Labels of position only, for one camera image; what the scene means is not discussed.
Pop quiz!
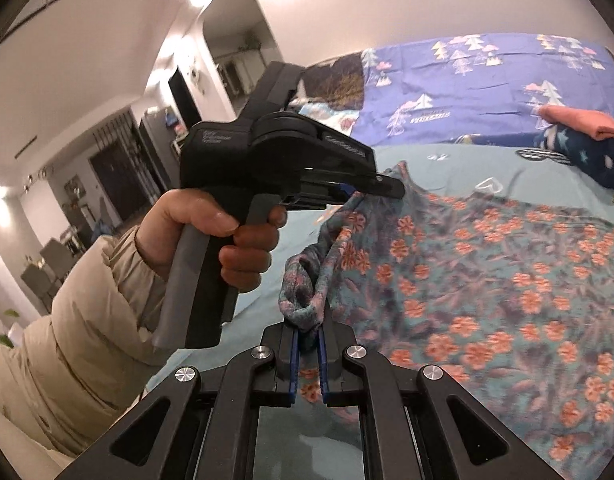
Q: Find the blue tree print sheet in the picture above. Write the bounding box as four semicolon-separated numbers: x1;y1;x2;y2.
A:
351;32;614;146

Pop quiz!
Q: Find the dark patterned pillow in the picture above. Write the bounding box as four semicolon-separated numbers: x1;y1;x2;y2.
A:
301;52;365;110

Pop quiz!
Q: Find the floral teal orange garment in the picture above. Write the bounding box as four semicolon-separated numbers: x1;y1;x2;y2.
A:
277;160;614;480

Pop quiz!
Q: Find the folded pink garment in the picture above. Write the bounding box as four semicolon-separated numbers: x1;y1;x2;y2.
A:
538;105;614;141

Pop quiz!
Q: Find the teal cartoon bedspread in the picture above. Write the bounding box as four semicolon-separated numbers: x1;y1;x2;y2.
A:
141;96;614;480

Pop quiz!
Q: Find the person's left hand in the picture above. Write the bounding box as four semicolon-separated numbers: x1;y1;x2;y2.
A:
134;187;289;292

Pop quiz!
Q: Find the beige jacket left forearm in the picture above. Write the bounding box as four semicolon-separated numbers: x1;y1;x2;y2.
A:
0;230;171;474

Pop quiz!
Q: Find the folded navy star garment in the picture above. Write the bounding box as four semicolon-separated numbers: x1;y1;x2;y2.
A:
534;126;614;190

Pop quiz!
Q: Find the black wall television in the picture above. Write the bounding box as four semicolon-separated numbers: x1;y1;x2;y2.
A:
168;67;202;130

